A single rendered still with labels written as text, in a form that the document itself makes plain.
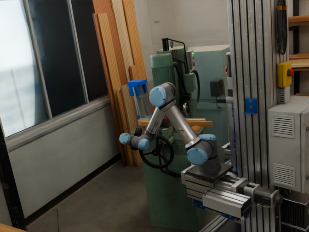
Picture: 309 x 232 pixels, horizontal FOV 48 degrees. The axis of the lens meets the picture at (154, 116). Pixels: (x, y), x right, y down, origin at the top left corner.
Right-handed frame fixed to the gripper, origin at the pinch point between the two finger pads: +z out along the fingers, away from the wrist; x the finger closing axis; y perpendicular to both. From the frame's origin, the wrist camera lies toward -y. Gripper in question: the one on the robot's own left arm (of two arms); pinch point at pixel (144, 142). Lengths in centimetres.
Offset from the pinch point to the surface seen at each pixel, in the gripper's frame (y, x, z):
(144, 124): -21.1, -16.8, 33.0
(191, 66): -72, 22, 36
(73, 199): 51, -121, 92
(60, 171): 22, -130, 74
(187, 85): -54, 21, 35
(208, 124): -20, 40, 33
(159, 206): 48, -6, 55
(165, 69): -59, 11, 4
